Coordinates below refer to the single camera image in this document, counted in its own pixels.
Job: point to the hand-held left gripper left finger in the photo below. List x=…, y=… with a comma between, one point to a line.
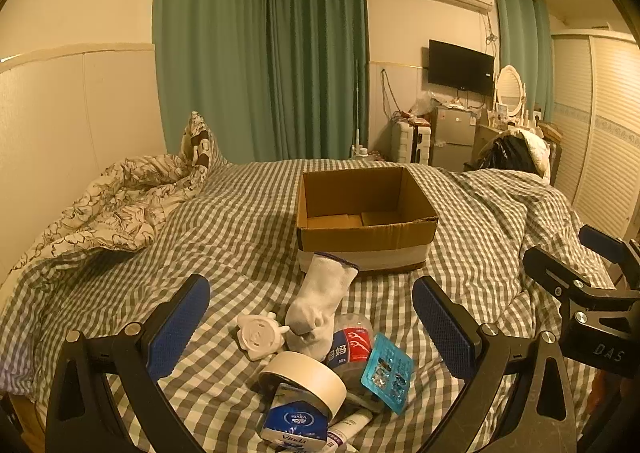
x=175, y=333

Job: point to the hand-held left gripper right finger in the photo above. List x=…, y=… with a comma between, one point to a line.
x=445, y=333

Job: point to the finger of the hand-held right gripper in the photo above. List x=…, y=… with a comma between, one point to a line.
x=550, y=265
x=600, y=240

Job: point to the teal blister pack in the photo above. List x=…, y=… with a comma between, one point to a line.
x=387, y=373

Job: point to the white round plastic holder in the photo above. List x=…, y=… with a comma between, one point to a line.
x=259, y=333

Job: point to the clear jar red blue label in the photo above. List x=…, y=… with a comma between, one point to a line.
x=350, y=343

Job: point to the cardboard box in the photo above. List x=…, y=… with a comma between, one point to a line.
x=360, y=238

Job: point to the white sock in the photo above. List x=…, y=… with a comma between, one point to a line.
x=320, y=293

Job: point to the beige tape roll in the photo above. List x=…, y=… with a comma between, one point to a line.
x=320, y=383

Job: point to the white tube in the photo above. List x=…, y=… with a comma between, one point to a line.
x=347, y=428

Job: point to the blue tissue pack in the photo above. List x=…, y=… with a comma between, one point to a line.
x=290, y=423

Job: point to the person's right hand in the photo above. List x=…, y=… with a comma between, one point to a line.
x=600, y=393

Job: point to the white padded jacket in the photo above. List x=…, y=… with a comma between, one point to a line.
x=537, y=148

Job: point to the white louvred wardrobe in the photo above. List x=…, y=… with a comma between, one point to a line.
x=600, y=123

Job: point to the floral white duvet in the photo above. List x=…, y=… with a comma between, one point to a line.
x=110, y=213

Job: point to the beige dressing table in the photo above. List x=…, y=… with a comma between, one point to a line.
x=486, y=138

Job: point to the silver small fridge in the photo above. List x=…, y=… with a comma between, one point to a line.
x=452, y=133

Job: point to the white oval mirror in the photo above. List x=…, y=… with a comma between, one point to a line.
x=511, y=88

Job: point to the white suitcase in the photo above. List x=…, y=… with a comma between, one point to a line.
x=410, y=143

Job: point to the brown patterned pillow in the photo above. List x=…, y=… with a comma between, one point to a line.
x=200, y=148

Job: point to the clear water jug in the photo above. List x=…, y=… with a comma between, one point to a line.
x=362, y=152

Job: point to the clear plastic bag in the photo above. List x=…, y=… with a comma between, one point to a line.
x=422, y=105

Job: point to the green curtain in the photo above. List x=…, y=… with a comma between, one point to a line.
x=520, y=33
x=315, y=58
x=210, y=48

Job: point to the white mop pole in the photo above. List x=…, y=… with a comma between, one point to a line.
x=357, y=103

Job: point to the black wall television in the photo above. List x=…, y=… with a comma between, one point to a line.
x=460, y=67

